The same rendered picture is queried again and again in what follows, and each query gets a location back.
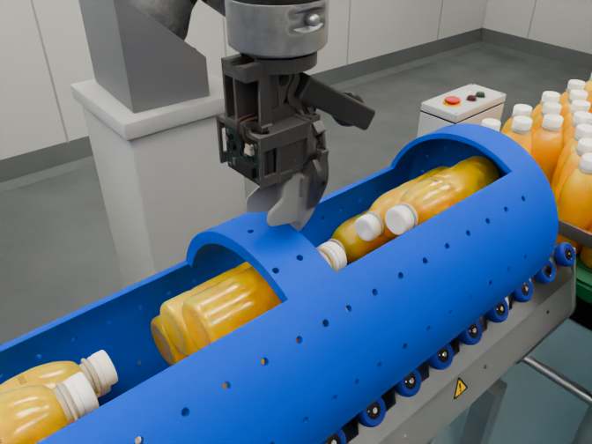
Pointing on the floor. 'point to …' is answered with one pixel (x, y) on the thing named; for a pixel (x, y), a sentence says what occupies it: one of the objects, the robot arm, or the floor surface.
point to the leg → (483, 415)
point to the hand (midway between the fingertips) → (295, 221)
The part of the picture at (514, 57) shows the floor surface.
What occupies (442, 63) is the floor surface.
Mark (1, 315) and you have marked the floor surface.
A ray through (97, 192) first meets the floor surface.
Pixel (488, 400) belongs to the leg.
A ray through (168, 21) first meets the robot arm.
